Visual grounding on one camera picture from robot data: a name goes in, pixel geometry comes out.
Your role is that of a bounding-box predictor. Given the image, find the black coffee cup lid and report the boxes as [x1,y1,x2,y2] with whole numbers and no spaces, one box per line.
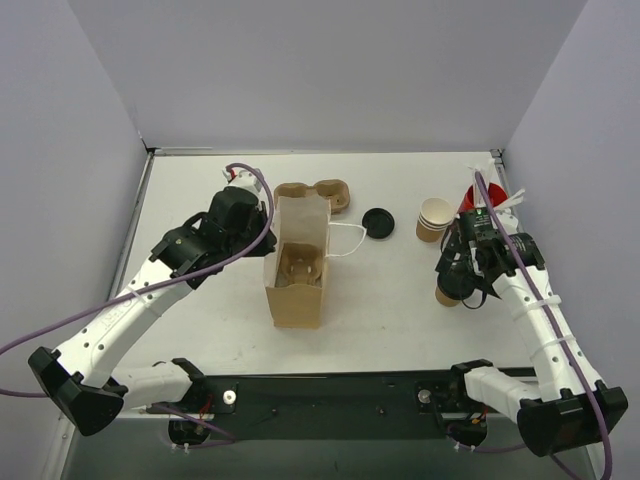
[437,270,475,301]

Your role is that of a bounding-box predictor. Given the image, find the brown paper coffee cup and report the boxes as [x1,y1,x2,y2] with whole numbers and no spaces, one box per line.
[435,286,460,307]

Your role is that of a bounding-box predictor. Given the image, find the brown paper bag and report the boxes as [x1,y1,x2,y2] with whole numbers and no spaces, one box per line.
[263,194,369,330]

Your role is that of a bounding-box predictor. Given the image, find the brown pulp cup carrier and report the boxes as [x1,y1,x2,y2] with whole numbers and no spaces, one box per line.
[274,179,351,214]
[275,243,324,287]

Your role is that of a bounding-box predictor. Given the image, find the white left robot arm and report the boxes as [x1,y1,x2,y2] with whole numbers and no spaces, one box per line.
[28,186,276,436]

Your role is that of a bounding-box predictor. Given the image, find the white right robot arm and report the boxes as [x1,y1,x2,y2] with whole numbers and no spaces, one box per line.
[436,207,628,457]

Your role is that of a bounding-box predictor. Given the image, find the stack of paper cups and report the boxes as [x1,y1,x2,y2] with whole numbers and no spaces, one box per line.
[416,198,456,243]

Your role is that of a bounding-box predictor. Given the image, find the red cylindrical holder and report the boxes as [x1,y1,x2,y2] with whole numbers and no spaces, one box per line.
[453,183,508,219]

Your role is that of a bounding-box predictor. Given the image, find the stack of black lids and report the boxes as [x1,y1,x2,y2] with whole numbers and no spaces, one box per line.
[361,207,395,240]

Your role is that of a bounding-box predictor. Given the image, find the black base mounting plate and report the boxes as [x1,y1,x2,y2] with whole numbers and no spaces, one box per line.
[169,370,487,440]

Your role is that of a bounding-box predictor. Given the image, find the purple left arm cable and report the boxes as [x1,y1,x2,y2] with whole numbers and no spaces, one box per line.
[0,162,275,399]

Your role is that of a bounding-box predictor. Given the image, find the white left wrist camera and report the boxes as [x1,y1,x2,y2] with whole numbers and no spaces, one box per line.
[223,168,262,197]

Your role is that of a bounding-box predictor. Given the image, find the aluminium frame rail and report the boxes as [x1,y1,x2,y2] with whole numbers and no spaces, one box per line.
[59,374,599,421]

